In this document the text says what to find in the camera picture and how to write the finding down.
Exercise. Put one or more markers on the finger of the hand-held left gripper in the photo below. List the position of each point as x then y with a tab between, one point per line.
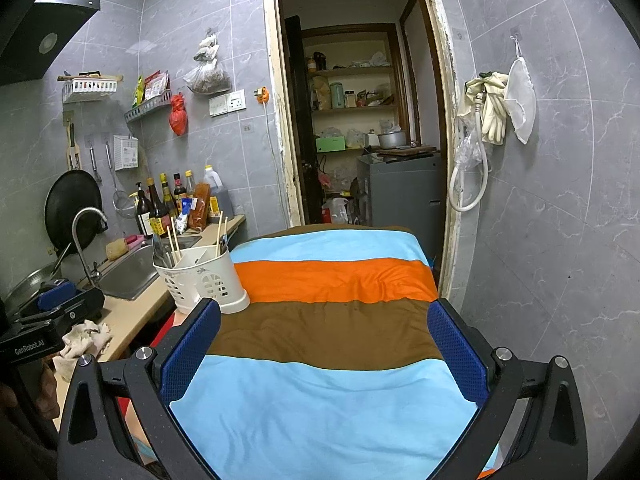
56	292

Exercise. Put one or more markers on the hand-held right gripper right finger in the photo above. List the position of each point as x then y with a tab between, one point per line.
457	355

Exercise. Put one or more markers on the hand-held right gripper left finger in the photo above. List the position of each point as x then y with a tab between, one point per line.
192	345

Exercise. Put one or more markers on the white plastic utensil holder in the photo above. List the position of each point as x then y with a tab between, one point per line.
210	280

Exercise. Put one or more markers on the silver spoon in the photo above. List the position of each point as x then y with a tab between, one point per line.
158	246

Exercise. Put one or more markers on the person's left hand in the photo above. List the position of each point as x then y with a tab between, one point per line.
47	387

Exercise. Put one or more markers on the metal pan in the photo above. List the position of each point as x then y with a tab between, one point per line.
25	282

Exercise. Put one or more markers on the crumpled white rag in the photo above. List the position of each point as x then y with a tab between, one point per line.
82	347

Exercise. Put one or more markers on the yellow sponge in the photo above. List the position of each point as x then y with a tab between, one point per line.
116	250

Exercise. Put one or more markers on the steel sink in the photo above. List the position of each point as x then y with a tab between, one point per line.
127	270

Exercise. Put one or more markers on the black wok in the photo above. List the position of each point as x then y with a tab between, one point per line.
62	210

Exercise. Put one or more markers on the pink scrub pad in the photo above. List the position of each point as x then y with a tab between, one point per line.
134	240

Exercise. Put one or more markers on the hanging metal strainer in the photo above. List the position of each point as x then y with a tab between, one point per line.
125	206

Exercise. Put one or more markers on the dark pump bottle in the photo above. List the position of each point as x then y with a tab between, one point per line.
143	215

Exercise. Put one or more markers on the blue white packet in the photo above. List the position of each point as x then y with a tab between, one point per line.
182	222

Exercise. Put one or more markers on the soy sauce bottle yellow label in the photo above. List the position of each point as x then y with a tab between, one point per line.
159	217

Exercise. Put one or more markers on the hanging metal kitchen tool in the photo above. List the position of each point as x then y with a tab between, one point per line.
95	162

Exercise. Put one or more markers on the orange seasoning packet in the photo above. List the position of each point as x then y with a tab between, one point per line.
198	207

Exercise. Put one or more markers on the striped blue orange brown blanket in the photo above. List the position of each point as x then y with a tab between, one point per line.
320	410

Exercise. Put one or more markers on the dark sauce bottle yellow cap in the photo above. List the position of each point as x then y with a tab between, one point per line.
167	195

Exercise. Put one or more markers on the large dark oil jug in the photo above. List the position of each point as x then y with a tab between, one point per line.
220	197

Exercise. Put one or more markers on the wooden knife holder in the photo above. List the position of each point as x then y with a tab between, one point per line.
73	142

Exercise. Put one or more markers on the dark sauce bottle red label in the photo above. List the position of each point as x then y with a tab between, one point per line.
179	187

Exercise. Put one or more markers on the clear glass bottle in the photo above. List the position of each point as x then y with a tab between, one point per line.
189	180

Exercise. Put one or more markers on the grey cabinet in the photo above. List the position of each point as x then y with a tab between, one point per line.
405	195

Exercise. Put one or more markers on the white plastic jug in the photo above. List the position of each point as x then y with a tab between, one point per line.
336	211

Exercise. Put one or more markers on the clear plastic bag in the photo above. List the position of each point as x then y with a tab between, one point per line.
469	150

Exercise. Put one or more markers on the wooden cutting board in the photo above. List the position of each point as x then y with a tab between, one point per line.
405	150

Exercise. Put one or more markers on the red plastic bag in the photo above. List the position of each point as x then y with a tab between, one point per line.
178	115

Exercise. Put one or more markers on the yellow snack packet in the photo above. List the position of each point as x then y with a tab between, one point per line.
138	91

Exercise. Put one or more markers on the metal pot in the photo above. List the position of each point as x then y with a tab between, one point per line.
391	139

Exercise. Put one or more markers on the red snack packet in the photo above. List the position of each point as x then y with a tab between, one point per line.
156	84

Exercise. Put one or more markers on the green box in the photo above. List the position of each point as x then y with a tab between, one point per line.
330	144

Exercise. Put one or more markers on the cream rubber gloves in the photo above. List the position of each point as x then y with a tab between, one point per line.
495	110

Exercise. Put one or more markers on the black range hood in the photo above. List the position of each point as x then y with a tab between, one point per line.
35	35

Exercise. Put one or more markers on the orange plug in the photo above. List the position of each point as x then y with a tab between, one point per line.
262	95

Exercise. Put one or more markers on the white mesh bag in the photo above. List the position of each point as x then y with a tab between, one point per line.
521	100

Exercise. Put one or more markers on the wooden storage shelf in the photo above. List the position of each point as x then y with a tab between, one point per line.
357	110

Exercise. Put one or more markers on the hanging clear bag dried goods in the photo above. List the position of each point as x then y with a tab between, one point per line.
207	75

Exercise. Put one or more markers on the green jar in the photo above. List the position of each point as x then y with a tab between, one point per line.
336	96

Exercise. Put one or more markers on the white wall box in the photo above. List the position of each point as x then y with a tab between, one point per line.
126	152

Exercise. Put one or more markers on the grey wall rack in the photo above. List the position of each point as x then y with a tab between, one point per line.
147	110

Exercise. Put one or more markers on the white wall basket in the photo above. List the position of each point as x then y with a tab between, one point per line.
89	89

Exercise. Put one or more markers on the white wall switch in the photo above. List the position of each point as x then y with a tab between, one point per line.
219	106

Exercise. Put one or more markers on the white wall socket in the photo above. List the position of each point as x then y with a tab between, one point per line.
236	100

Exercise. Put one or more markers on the wooden door frame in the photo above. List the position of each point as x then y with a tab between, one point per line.
280	110

